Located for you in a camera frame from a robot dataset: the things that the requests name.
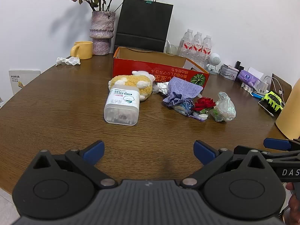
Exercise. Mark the grey card box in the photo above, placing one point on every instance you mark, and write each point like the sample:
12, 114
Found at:
228, 72

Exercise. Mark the yellow mug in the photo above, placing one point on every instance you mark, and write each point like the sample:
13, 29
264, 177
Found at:
84, 50

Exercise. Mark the red artificial rose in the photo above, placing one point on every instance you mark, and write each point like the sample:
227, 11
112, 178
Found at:
205, 103

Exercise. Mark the white robot figurine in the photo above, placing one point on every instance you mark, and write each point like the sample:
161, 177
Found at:
214, 59

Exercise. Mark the purple tissue pack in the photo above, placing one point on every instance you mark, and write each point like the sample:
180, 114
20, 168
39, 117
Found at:
248, 77

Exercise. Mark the purple fabric pouch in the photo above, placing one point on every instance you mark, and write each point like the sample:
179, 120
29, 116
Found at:
181, 86

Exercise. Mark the green binder clip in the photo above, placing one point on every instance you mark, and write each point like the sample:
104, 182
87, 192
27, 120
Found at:
148, 1

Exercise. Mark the purple ceramic vase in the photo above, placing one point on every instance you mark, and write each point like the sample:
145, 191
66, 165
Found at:
102, 29

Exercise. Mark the crinkled clear plastic bag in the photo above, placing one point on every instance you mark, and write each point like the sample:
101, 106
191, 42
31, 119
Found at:
225, 109

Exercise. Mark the pale yellow lamp shade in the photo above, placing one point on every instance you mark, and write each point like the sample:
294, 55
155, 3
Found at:
290, 114

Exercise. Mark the white charger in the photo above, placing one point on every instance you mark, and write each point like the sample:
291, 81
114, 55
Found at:
263, 85

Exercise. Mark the person's right hand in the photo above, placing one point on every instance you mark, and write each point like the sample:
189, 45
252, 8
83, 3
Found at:
294, 206

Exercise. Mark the white tissue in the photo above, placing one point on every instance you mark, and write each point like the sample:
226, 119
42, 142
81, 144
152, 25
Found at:
163, 88
68, 61

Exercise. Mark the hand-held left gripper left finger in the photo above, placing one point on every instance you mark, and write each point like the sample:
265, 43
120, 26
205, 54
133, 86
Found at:
94, 151

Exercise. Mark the row of white vials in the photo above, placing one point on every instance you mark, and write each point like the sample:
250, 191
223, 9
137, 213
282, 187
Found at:
247, 87

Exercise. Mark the black paper bag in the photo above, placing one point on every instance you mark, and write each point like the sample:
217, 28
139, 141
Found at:
143, 21

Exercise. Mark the clear glass bowl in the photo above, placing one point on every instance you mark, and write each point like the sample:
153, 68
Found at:
171, 49

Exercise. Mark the patterned foil packet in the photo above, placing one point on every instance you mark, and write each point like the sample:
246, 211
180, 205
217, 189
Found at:
184, 109

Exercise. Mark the yellow and black gadget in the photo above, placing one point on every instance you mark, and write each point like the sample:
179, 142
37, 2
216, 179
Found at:
273, 100

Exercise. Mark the white plastic cap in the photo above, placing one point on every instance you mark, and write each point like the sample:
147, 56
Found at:
202, 116

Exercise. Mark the white book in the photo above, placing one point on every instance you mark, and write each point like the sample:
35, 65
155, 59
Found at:
22, 79

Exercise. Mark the clear water bottle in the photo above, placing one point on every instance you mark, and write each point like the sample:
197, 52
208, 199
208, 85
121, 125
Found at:
206, 50
197, 46
186, 43

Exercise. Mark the yellow and white plush toy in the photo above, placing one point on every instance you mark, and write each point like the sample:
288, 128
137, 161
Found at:
131, 80

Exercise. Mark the clear cotton swab box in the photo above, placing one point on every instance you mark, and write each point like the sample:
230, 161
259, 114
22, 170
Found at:
123, 105

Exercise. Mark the red cardboard box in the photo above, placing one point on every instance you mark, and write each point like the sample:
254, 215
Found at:
145, 68

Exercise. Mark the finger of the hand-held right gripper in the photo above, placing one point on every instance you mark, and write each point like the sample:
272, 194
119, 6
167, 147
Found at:
276, 144
243, 150

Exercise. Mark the small black box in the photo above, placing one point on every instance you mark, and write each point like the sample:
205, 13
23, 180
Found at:
239, 66

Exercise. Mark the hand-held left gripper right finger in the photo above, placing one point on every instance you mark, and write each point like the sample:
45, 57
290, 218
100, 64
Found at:
203, 152

